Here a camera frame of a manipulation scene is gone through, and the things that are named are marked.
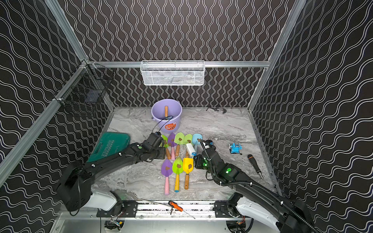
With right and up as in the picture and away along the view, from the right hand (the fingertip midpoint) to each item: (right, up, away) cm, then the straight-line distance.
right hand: (194, 156), depth 79 cm
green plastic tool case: (-54, +6, +15) cm, 56 cm away
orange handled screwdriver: (-10, -25, -3) cm, 27 cm away
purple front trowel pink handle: (-16, -10, +9) cm, 21 cm away
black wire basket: (-70, +44, +19) cm, 85 cm away
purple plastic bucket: (-15, +17, +17) cm, 29 cm away
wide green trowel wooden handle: (-9, +7, +23) cm, 25 cm away
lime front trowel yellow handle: (-10, -10, +10) cm, 17 cm away
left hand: (-16, +1, +6) cm, 17 cm away
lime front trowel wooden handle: (-19, +27, +26) cm, 42 cm away
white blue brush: (-1, +3, +6) cm, 6 cm away
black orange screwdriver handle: (+37, -6, +11) cm, 39 cm away
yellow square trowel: (-3, -8, +11) cm, 14 cm away
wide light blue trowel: (+2, +8, +25) cm, 26 cm away
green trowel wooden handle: (-3, +7, +22) cm, 24 cm away
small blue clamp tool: (+26, +2, +14) cm, 30 cm away
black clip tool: (+21, +30, +42) cm, 56 cm away
